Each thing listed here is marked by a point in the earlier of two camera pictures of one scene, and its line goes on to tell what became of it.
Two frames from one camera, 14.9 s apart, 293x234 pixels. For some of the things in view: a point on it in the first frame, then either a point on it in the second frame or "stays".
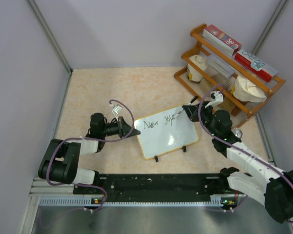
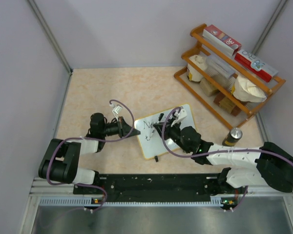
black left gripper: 124,129 stays
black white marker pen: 193,101 to 160,117
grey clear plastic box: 220,71 stays
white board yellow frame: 161,132 stays
